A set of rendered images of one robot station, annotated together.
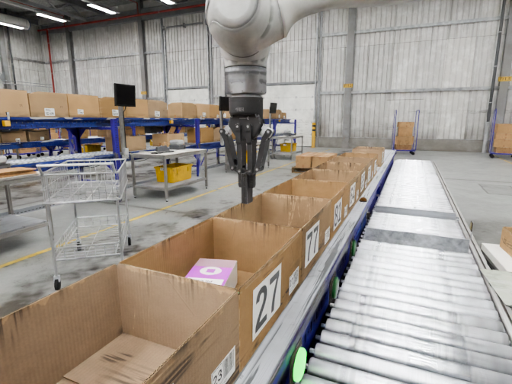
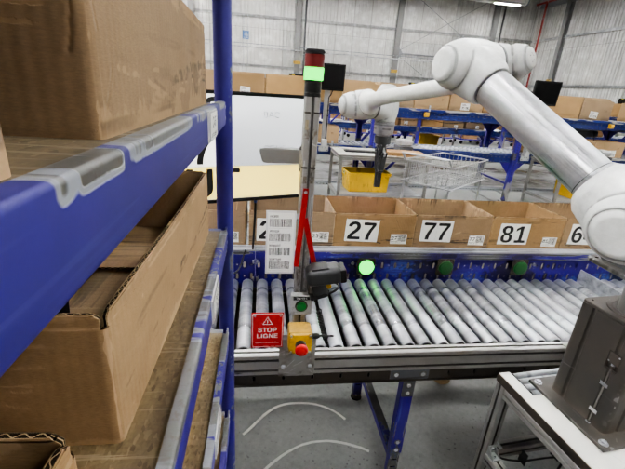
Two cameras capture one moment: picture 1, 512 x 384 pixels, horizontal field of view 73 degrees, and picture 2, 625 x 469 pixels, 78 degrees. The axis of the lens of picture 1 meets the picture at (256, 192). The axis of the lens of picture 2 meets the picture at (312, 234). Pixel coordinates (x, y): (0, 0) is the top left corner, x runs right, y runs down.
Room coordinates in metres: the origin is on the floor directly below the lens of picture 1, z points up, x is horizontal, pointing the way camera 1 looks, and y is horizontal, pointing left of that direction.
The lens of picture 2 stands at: (-0.42, -1.32, 1.57)
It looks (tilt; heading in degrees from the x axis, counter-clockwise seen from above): 21 degrees down; 57
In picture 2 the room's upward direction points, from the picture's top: 4 degrees clockwise
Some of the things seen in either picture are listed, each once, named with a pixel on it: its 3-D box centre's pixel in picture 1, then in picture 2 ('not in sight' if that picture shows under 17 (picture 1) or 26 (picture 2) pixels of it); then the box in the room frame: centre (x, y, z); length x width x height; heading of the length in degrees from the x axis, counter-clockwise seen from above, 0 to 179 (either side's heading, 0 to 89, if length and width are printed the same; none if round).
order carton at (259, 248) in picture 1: (222, 275); (366, 221); (0.80, 0.08, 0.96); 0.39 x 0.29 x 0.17; 156
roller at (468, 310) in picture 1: (413, 302); (502, 309); (1.09, -0.54, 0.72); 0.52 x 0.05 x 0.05; 66
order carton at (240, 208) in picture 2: not in sight; (205, 217); (0.07, 0.41, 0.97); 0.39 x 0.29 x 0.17; 156
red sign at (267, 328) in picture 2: not in sight; (276, 329); (0.05, -0.41, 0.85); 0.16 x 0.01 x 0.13; 156
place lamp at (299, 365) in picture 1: (300, 364); (366, 267); (0.67, -0.10, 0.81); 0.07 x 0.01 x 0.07; 156
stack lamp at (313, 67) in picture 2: not in sight; (313, 67); (0.13, -0.41, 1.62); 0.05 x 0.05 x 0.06
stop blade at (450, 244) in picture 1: (414, 241); (617, 301); (1.59, -0.77, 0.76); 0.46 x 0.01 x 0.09; 66
